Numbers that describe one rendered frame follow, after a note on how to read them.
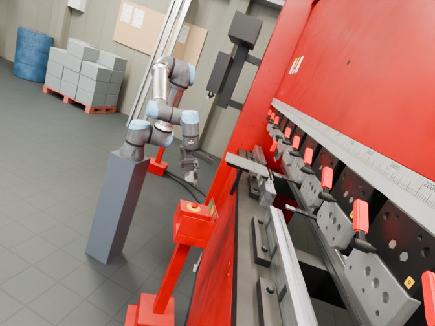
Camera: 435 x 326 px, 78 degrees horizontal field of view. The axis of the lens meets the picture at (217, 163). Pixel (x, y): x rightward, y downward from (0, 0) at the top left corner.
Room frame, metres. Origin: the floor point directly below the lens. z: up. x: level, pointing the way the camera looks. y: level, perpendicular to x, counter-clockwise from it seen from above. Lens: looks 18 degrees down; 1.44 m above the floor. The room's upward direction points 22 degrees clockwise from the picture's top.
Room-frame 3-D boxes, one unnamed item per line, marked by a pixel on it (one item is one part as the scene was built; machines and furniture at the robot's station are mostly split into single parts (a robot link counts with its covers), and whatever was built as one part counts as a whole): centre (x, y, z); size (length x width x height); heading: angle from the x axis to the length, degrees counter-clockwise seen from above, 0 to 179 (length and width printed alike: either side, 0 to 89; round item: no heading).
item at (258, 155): (2.13, -0.29, 0.92); 0.50 x 0.06 x 0.10; 2
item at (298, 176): (1.00, -0.33, 1.26); 0.15 x 0.09 x 0.17; 2
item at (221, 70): (2.76, 0.30, 1.42); 0.45 x 0.12 x 0.36; 0
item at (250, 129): (2.56, -0.45, 1.15); 0.85 x 0.25 x 2.30; 92
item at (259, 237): (0.97, -0.28, 0.89); 0.30 x 0.05 x 0.03; 2
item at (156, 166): (3.19, 0.72, 0.42); 0.25 x 0.20 x 0.83; 92
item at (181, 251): (1.17, 0.01, 0.39); 0.06 x 0.06 x 0.54; 16
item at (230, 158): (1.57, -0.16, 1.00); 0.26 x 0.18 x 0.01; 92
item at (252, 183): (1.53, -0.26, 0.89); 0.30 x 0.05 x 0.03; 2
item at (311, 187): (0.80, -0.34, 1.26); 0.15 x 0.09 x 0.17; 2
